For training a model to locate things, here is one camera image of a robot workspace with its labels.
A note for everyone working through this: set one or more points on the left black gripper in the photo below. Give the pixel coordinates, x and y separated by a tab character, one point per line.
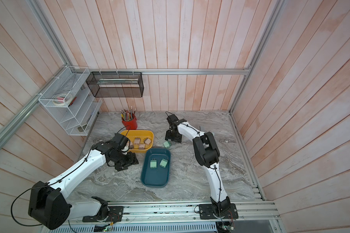
132	160

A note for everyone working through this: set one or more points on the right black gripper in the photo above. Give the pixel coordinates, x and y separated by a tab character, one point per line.
167	136

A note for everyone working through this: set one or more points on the green plug cube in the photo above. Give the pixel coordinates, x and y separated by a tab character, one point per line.
164	163
153	164
167	144

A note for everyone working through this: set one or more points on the yellow plastic storage box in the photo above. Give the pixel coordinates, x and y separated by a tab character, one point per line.
142	134

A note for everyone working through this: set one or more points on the teal plastic storage box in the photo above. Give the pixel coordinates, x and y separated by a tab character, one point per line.
156	168

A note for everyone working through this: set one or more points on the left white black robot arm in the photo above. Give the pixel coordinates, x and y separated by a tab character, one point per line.
48	201

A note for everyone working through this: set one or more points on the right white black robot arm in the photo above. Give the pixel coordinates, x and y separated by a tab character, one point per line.
207	154

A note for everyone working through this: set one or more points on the red pencil holder cup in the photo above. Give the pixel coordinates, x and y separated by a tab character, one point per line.
129	119

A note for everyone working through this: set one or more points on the tape roll on shelf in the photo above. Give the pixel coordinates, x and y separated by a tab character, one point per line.
63	99

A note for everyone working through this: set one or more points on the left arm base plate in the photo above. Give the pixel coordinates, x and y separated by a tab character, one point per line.
110	214

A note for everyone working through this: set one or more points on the white wire wall shelf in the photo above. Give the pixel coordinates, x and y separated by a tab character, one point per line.
77	118

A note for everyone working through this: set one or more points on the black mesh wall basket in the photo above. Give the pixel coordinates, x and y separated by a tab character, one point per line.
115	84

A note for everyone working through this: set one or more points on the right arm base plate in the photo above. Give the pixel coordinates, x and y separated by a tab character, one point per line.
208	211

